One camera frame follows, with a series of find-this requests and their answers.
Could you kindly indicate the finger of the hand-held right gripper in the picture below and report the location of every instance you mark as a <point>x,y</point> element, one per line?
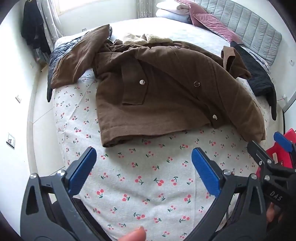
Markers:
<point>282,140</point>
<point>259,154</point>

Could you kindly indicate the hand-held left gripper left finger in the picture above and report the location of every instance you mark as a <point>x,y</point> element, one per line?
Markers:
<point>83,169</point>

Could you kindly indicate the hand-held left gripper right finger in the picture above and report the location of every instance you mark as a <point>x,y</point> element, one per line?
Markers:
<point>205,171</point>

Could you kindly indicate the brown coat with fur collar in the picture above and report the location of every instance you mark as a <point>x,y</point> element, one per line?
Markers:
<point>161,92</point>

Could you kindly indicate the hanging dark clothes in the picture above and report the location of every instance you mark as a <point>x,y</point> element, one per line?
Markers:
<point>32,25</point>

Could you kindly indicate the person's right hand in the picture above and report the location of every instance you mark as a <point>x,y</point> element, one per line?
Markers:
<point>272,213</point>

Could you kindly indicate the person's left hand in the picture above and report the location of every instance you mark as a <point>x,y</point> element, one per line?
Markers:
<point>134,235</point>

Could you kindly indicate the red plastic stool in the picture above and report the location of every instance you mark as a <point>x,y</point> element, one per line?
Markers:
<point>277,155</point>

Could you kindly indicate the bed with cherry print sheet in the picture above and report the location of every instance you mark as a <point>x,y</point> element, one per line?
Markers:
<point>138,173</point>

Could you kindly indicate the black garment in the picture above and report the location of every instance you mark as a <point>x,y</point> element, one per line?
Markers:
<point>259,78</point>

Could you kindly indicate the white navy printed cloth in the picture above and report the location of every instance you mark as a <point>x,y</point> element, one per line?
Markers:
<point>262,61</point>

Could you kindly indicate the black quilted jacket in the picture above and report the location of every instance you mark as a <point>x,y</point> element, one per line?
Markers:
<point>57,53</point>

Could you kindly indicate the grey padded headboard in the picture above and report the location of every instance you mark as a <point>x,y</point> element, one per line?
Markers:
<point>249,23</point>

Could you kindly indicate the pink velvet pillow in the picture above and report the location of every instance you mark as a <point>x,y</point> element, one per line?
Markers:
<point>215,27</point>
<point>187,9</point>

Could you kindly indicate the light blue bed blanket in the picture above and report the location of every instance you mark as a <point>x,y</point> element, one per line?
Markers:
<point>185,32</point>

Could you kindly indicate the grey patterned curtain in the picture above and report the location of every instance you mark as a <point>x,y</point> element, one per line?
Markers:
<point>49,16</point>
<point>144,8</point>

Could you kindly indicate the light blue folded blanket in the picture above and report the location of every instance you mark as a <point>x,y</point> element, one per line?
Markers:
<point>171,16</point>

